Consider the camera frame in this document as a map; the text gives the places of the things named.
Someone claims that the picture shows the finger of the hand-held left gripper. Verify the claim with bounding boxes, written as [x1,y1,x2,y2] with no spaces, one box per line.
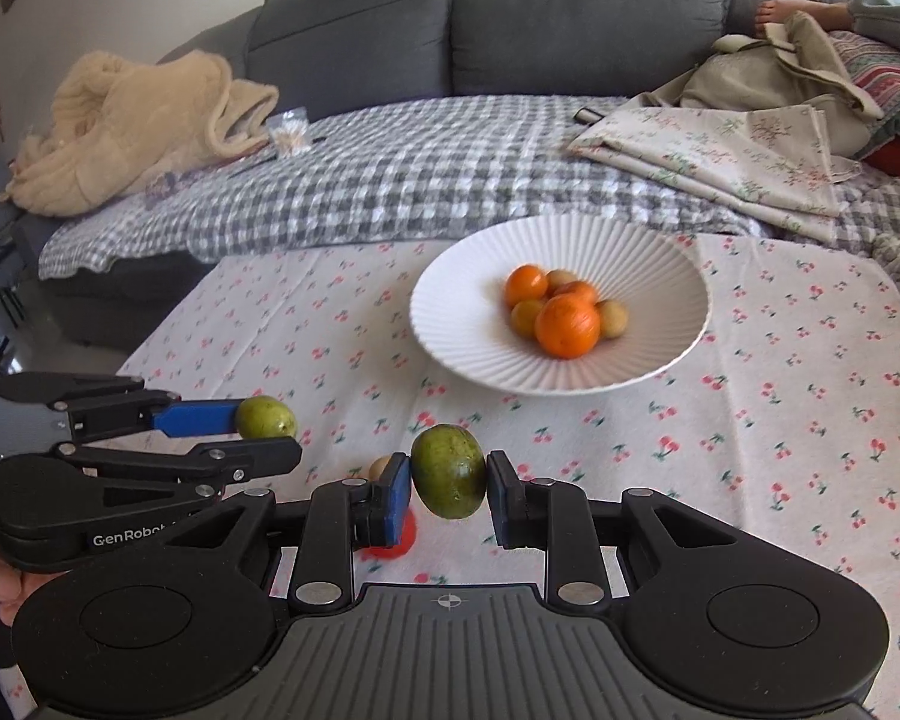
[0,373,245,442]
[49,435,303,500]

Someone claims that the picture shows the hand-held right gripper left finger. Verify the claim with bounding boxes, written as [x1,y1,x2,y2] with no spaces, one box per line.
[161,452,415,612]

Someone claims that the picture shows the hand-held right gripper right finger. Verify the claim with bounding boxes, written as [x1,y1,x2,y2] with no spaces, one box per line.
[486,450,732,610]

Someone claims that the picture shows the green round fruit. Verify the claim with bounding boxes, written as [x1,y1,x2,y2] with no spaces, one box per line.
[235,395,299,441]
[410,424,488,520]

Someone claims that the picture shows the yellow-green citrus fruit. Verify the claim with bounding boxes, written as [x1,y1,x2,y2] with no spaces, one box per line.
[510,298,547,338]

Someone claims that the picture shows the large orange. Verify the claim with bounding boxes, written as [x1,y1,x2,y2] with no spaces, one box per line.
[534,292,602,359]

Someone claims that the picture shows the white ribbed bowl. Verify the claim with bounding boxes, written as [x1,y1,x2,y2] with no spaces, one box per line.
[409,214,713,396]

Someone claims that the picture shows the person's left hand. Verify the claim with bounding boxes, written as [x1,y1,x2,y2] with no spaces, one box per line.
[0,544,72,627]

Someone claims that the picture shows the red tomato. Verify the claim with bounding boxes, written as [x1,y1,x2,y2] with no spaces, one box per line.
[360,506,419,560]

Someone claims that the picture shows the flat patterned packet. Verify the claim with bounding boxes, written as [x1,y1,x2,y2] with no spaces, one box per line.
[142,154,278,196]

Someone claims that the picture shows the cherry print tablecloth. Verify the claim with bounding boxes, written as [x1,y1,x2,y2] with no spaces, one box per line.
[0,232,900,720]

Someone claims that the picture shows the clear plastic bag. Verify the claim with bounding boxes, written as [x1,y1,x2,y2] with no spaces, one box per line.
[265,109,310,158]

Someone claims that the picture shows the beige fleece blanket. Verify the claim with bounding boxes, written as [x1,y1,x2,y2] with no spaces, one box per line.
[0,51,280,217]

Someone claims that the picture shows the grey checked blanket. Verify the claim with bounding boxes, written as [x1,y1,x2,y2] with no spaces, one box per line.
[37,94,900,282]

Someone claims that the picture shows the folded floral cloth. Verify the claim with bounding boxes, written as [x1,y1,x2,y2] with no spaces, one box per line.
[566,103,863,245]

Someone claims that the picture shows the beige tote bag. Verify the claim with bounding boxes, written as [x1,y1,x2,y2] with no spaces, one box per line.
[634,11,886,121]

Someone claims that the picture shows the grey sofa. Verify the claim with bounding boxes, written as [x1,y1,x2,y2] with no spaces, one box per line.
[15,0,900,350]

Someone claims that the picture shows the striped patterned pillow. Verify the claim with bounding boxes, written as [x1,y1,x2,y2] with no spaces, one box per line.
[829,30,900,162]

